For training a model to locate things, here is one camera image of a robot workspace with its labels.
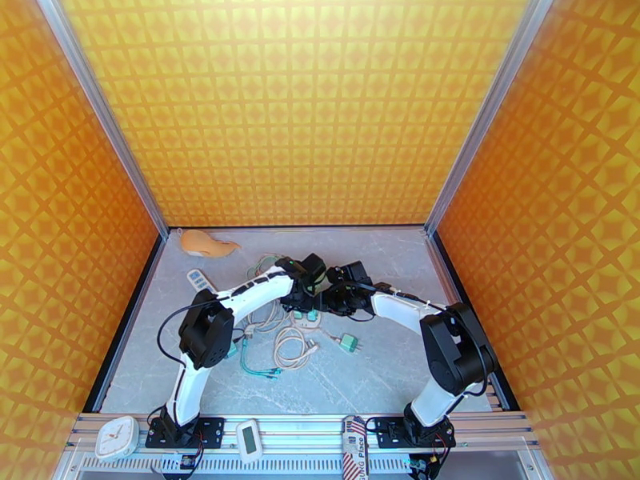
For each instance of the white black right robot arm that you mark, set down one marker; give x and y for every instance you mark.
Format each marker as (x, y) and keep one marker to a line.
(460, 353)

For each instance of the beige usb plug adapter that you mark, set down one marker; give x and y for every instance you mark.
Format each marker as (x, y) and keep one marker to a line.
(249, 333)

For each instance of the aluminium frame post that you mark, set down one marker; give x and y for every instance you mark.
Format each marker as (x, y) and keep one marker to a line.
(486, 113)
(103, 113)

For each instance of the white digital timer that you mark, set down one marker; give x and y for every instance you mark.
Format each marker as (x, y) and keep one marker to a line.
(248, 438)

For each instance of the long white power strip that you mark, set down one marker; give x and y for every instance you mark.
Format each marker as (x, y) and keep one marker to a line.
(199, 281)

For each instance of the perforated metal panel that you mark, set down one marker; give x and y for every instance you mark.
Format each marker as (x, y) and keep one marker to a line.
(300, 466)

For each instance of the orange soft toy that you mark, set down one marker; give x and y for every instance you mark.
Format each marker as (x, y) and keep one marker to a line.
(200, 242)

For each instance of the small circuit board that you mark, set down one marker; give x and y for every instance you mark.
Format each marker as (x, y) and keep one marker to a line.
(187, 462)
(420, 464)

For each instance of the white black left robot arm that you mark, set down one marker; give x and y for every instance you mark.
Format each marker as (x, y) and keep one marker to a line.
(205, 333)

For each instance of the white square clock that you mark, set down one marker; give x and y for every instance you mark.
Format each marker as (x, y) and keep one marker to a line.
(116, 437)

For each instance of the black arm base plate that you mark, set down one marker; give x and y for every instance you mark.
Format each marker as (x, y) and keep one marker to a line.
(212, 433)
(387, 433)

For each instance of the oval white power socket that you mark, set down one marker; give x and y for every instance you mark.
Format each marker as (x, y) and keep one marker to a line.
(306, 325)

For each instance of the green usb plug adapter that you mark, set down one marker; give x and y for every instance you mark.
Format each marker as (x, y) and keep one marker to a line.
(313, 318)
(300, 315)
(231, 350)
(348, 342)

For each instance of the aluminium front rail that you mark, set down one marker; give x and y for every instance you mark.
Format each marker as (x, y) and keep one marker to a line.
(300, 433)

